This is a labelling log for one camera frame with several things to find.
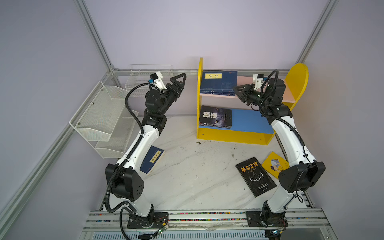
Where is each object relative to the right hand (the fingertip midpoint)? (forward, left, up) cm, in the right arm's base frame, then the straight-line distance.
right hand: (230, 88), depth 69 cm
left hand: (0, +21, +6) cm, 22 cm away
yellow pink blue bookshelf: (+3, -16, -30) cm, 34 cm away
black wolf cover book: (+9, +4, -28) cm, 30 cm away
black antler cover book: (-25, -18, -45) cm, 54 cm away
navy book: (-13, +45, -43) cm, 64 cm away
